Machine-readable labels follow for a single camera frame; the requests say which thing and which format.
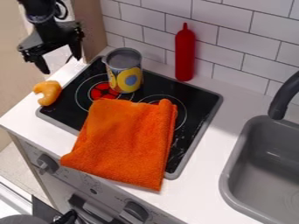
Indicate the red toy bottle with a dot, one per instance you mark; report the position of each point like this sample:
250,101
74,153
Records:
185,54

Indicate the toy stove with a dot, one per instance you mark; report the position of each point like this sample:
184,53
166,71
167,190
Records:
190,99

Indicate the toy sink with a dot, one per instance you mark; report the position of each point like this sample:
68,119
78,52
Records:
264,172

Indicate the yellow blue can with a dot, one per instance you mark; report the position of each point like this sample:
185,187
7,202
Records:
124,70

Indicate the tap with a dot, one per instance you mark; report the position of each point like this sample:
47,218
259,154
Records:
283,97

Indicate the orange cloth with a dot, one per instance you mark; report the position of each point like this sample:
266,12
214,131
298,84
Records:
124,143

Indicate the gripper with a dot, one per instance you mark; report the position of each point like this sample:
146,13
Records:
48,36

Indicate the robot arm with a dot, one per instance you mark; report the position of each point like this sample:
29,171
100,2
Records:
41,10

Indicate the toy croissant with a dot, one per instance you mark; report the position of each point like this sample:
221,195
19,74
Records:
48,92

